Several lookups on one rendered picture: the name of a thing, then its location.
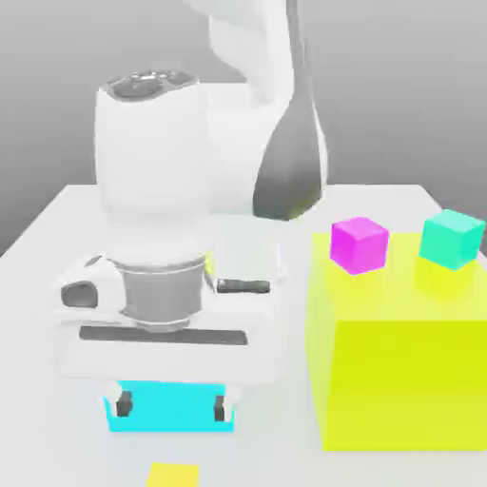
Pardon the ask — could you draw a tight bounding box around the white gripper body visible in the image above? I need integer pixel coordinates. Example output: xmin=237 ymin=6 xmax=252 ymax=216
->
xmin=51 ymin=303 xmax=287 ymax=386

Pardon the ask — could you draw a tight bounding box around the small cyan cube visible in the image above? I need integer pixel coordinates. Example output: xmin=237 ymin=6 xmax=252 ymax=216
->
xmin=102 ymin=379 xmax=236 ymax=434

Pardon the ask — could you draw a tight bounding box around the small yellow cube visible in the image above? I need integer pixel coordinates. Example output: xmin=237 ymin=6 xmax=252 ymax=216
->
xmin=146 ymin=462 xmax=201 ymax=487

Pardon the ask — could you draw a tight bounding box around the small magenta cube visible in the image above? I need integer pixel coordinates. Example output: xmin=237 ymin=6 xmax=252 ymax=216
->
xmin=329 ymin=216 xmax=391 ymax=276

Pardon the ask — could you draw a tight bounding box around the small teal cube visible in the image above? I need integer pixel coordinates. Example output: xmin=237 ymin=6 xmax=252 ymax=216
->
xmin=418 ymin=208 xmax=487 ymax=272

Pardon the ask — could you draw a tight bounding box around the large yellow box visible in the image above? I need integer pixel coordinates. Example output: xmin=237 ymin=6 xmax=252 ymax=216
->
xmin=304 ymin=230 xmax=487 ymax=453

